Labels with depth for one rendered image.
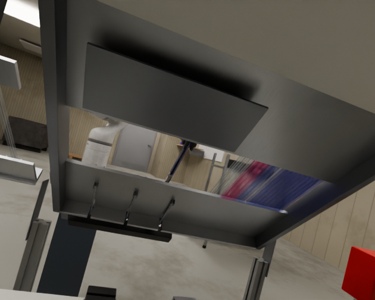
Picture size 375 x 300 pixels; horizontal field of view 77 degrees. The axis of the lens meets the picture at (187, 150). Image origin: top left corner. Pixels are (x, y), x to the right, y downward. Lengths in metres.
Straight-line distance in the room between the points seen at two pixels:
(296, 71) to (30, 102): 8.95
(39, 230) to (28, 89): 8.38
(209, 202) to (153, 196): 0.16
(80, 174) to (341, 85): 0.61
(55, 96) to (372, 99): 0.42
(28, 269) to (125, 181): 0.38
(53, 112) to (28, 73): 8.71
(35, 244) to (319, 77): 0.80
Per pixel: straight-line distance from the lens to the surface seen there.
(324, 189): 0.75
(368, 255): 1.05
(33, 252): 0.85
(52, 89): 0.45
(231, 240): 0.90
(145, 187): 0.67
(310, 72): 0.18
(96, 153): 1.22
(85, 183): 0.71
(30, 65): 9.23
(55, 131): 0.52
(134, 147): 8.98
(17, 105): 9.11
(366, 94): 0.20
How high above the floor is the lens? 0.93
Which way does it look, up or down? 2 degrees up
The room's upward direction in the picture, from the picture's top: 15 degrees clockwise
